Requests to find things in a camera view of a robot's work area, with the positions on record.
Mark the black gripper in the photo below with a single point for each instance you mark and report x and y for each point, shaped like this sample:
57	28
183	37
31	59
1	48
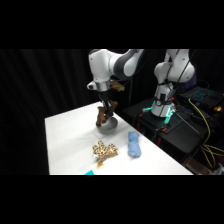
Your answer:
105	96

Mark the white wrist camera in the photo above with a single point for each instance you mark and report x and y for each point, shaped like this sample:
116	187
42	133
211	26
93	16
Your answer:
91	86

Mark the small yellow object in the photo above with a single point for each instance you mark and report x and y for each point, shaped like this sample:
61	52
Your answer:
217	109

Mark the black curtain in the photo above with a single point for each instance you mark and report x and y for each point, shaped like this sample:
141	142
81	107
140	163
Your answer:
30	100

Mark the blue plush toy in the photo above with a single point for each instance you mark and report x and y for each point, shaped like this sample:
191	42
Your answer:
134	145

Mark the brown deer plush toy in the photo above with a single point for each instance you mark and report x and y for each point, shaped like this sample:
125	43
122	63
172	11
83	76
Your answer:
100	118

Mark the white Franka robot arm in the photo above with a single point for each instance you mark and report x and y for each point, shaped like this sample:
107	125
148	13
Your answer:
173	71

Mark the spotted giraffe plush toy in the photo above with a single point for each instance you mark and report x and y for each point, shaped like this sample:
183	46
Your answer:
104	151

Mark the black robot stand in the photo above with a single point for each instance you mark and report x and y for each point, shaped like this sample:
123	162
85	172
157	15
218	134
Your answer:
180	133

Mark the grey bowl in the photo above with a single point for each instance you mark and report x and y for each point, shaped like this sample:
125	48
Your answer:
108	128

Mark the black laptop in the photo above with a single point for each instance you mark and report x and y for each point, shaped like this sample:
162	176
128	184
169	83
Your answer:
201	95

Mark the teal flat object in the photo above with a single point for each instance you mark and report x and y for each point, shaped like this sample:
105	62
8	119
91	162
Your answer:
89	172

